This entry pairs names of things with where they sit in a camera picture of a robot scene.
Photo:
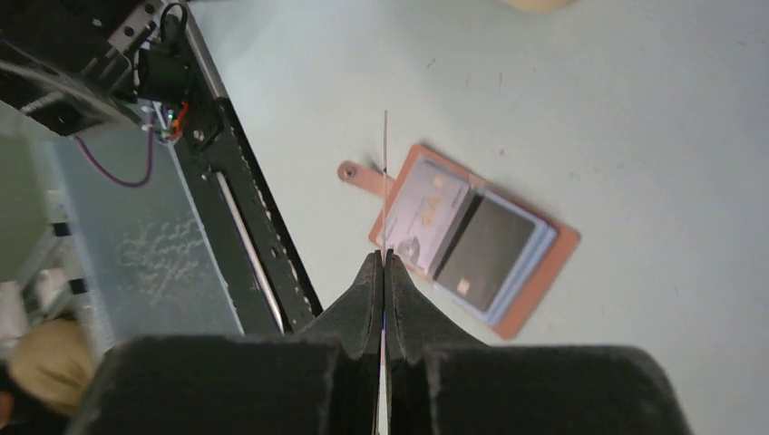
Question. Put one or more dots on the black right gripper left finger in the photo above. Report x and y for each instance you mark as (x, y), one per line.
(321, 380)

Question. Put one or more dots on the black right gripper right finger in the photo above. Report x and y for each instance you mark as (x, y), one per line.
(444, 381)

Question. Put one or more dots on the black credit card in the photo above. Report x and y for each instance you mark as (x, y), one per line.
(480, 256)

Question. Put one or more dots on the pink leather card holder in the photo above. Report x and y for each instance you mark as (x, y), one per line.
(547, 252)

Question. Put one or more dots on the silver VIP credit card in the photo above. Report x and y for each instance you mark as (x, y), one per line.
(422, 211)

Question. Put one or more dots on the beige oval card tray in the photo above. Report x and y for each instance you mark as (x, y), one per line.
(538, 6)

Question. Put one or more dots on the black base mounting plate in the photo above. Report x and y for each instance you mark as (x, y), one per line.
(264, 276)

